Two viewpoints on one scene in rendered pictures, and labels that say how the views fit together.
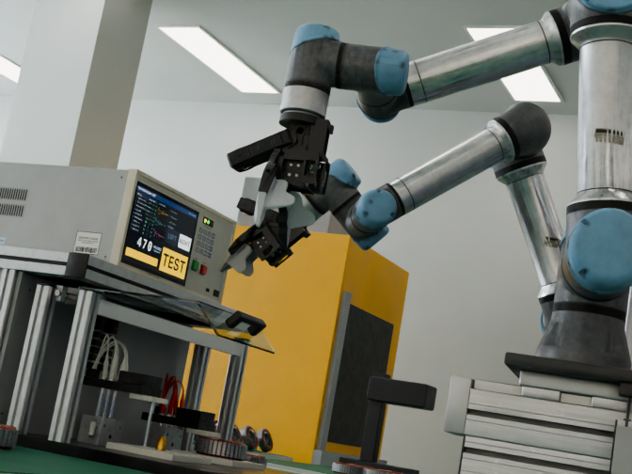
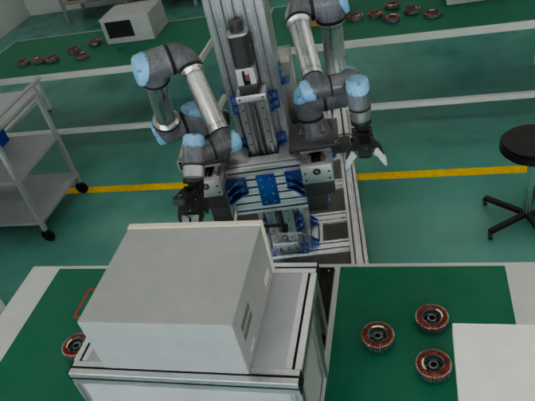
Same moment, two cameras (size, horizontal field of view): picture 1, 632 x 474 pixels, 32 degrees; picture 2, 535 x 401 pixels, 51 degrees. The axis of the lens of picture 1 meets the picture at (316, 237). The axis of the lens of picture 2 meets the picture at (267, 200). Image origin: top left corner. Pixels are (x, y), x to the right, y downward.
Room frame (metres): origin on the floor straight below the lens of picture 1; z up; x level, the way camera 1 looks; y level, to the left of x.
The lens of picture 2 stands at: (2.29, 1.67, 2.36)
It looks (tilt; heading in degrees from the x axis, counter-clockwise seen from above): 37 degrees down; 264
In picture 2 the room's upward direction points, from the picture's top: 14 degrees counter-clockwise
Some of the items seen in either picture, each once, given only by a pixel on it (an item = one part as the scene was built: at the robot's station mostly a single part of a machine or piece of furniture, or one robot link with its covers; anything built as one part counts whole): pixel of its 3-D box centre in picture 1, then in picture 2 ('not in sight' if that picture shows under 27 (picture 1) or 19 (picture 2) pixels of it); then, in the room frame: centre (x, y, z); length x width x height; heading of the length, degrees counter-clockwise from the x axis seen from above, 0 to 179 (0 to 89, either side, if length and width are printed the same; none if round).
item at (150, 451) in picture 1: (159, 452); not in sight; (2.19, 0.23, 0.78); 0.15 x 0.15 x 0.01; 65
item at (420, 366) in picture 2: not in sight; (433, 365); (1.78, 0.67, 0.77); 0.11 x 0.11 x 0.04
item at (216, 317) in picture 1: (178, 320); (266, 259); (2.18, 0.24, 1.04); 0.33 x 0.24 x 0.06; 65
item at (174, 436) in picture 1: (163, 438); not in sight; (2.47, 0.25, 0.80); 0.07 x 0.05 x 0.06; 155
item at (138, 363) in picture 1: (102, 370); not in sight; (2.41, 0.40, 0.92); 0.66 x 0.01 x 0.30; 155
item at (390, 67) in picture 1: (373, 72); (346, 82); (1.72, -0.05, 1.45); 0.11 x 0.11 x 0.08; 81
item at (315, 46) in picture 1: (314, 61); (357, 92); (1.72, 0.05, 1.45); 0.09 x 0.08 x 0.11; 81
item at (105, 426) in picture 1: (101, 430); not in sight; (2.25, 0.36, 0.80); 0.07 x 0.05 x 0.06; 155
